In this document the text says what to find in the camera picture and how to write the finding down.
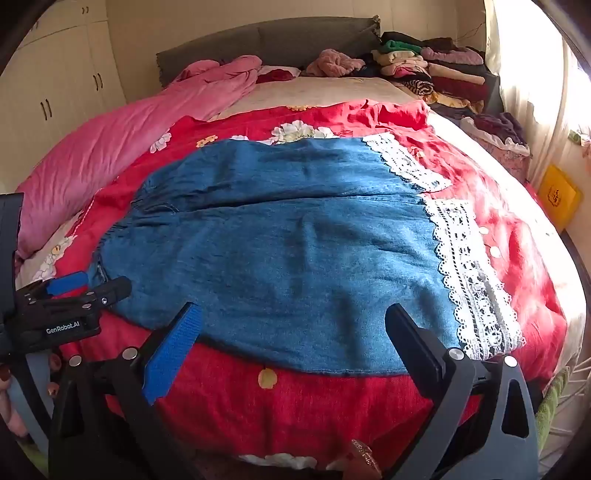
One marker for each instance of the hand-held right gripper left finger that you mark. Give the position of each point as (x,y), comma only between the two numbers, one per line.
(173,350)

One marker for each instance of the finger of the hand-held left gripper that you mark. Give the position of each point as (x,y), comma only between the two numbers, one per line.
(108,290)
(69,282)

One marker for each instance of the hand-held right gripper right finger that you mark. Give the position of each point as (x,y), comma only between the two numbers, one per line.
(415,346)

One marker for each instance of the blue denim pants lace hem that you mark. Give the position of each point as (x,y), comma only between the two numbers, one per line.
(300,258)

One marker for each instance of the red floral blanket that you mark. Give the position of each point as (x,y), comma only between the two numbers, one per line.
(323,406)

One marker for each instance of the pink glittery object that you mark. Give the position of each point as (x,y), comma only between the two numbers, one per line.
(364,457)

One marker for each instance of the pink quilt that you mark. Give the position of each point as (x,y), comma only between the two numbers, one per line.
(92,157)

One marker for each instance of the green towel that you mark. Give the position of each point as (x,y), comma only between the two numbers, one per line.
(551,406)

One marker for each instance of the white wardrobe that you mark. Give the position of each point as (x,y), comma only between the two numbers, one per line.
(55,78)

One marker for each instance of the yellow paper bag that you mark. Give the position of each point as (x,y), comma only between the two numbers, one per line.
(558,196)

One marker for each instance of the pink floral ruffled cushion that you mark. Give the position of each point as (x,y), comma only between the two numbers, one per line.
(508,159)

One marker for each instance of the dark purple cloth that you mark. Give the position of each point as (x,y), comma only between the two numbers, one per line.
(498,124)

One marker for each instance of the small green packet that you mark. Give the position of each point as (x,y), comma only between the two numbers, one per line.
(579,138)

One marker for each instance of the pile of folded clothes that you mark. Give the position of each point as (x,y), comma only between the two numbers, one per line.
(438,74)

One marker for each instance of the dark red cloth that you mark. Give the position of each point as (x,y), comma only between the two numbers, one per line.
(277,74)

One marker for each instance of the pink fuzzy cloth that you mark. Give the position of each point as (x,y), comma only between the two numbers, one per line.
(332,62)

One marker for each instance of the white curtain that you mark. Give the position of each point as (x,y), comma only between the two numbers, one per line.
(526,69)

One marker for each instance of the grey bed headboard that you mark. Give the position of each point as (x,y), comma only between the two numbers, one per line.
(277,41)

